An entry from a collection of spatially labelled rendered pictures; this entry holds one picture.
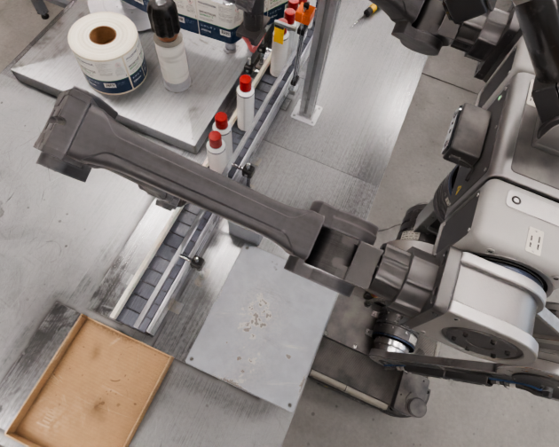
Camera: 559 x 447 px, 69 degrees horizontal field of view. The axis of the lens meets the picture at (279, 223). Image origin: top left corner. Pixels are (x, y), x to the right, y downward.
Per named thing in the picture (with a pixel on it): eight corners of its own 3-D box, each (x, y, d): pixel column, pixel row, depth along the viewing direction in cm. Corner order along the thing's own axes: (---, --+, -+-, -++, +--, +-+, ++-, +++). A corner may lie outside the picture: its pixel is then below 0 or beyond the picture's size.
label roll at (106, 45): (74, 85, 131) (55, 50, 118) (101, 43, 139) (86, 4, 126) (132, 101, 131) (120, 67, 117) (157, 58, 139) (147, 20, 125)
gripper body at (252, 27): (235, 37, 117) (234, 15, 110) (250, 15, 121) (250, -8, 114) (255, 45, 116) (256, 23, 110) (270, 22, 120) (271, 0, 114)
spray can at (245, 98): (241, 116, 131) (240, 68, 113) (255, 122, 131) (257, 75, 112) (234, 128, 129) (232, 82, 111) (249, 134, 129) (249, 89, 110)
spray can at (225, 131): (220, 150, 126) (216, 105, 107) (236, 156, 125) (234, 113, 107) (213, 162, 124) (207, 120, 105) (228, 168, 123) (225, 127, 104)
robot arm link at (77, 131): (-4, 146, 41) (39, 58, 42) (36, 160, 54) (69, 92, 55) (361, 302, 53) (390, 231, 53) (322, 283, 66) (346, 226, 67)
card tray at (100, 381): (87, 316, 107) (81, 313, 104) (174, 357, 105) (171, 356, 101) (12, 433, 96) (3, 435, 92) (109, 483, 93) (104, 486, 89)
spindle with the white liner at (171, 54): (172, 67, 137) (153, -15, 110) (195, 77, 136) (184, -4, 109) (158, 86, 134) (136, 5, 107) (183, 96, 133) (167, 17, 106)
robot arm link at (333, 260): (379, 295, 50) (396, 255, 51) (303, 262, 51) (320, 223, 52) (367, 290, 59) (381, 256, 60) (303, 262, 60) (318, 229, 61)
